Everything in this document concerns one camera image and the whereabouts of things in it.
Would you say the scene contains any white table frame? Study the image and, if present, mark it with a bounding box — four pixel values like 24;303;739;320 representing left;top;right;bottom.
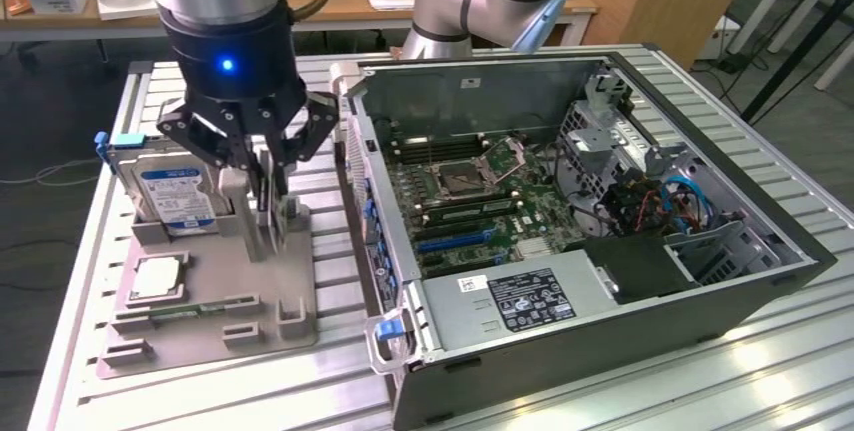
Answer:
723;0;854;92

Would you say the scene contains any hard disk with blue bracket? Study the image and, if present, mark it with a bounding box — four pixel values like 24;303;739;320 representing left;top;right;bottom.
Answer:
92;130;232;238

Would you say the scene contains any black slanted pole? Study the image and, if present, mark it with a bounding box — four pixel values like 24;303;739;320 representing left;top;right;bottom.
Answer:
738;0;854;126

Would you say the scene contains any green graphics card black fan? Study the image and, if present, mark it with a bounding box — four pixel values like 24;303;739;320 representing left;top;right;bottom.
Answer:
255;148;302;255

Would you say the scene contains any black power strip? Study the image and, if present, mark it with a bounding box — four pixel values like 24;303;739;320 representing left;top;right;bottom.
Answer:
717;53;753;75

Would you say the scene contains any grey metal disk bay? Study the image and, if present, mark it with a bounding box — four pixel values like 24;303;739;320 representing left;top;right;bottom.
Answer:
666;213;799;286

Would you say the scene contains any green motherboard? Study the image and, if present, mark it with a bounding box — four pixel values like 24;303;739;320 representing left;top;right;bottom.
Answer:
383;130;590;277

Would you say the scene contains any metal socket cover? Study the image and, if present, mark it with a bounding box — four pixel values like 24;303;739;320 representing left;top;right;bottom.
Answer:
476;135;530;185

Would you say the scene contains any blue wire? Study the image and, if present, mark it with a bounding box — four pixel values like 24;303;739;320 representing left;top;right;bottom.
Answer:
658;175;721;233

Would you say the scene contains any silver CPU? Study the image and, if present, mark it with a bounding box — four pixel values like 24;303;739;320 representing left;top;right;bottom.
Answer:
130;258;187;301

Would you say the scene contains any white box with round dish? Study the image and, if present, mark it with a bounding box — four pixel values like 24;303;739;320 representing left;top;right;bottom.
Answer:
95;0;159;22

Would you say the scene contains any green RAM stick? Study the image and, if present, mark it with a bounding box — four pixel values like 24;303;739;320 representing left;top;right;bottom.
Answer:
423;200;514;225
150;302;234;320

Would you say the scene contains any white box with red mark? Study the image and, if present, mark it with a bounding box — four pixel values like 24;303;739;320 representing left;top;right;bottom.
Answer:
693;15;739;63

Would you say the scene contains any blue expansion slot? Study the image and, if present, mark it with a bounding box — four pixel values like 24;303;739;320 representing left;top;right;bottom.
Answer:
415;229;496;255

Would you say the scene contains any perforated metal drive cage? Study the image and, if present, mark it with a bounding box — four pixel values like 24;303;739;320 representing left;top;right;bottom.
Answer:
557;70;669;212

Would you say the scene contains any silver chipset heatsink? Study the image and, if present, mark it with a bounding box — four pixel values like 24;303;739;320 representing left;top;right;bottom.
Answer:
516;238;559;259

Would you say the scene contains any CPU socket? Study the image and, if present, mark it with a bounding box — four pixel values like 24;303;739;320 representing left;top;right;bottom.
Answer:
430;158;494;201

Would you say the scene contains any black wire bundle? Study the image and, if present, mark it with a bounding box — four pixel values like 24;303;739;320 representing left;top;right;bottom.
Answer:
591;170;669;238

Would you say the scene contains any black open PC case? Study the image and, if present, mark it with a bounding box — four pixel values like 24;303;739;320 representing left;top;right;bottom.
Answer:
328;42;841;431

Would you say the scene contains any wooden cabinet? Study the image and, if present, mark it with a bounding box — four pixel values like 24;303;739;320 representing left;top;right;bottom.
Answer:
573;0;763;72

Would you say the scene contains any grey power supply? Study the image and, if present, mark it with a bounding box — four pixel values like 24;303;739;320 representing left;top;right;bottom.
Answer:
407;249;622;353

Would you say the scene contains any grey parts rack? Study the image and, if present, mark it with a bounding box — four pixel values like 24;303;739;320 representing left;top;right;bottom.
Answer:
96;165;319;381

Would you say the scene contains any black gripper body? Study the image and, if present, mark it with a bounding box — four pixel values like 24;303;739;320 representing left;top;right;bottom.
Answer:
159;0;310;140

